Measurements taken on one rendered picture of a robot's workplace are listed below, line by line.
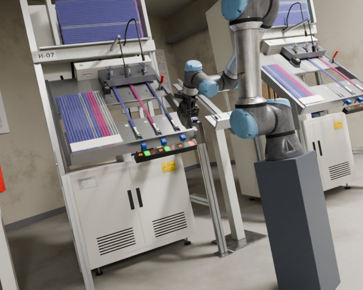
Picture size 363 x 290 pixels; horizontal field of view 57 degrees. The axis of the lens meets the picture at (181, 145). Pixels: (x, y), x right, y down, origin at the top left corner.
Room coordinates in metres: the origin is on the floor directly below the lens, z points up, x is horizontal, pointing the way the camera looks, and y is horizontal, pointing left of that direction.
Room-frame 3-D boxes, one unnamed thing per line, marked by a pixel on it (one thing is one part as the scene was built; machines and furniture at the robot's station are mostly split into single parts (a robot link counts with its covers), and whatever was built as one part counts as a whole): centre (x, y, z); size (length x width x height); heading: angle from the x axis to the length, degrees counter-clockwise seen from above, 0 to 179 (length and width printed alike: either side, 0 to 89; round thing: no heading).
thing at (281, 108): (1.33, -0.39, 0.72); 0.13 x 0.12 x 0.14; 121
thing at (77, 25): (2.21, 0.36, 1.52); 0.51 x 0.13 x 0.27; 112
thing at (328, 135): (2.68, -0.97, 0.65); 1.01 x 0.73 x 1.29; 22
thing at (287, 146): (1.33, -0.39, 0.60); 0.15 x 0.15 x 0.10
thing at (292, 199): (1.33, -0.39, 0.28); 0.18 x 0.18 x 0.55; 44
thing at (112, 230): (2.30, 0.46, 0.31); 0.70 x 0.65 x 0.62; 112
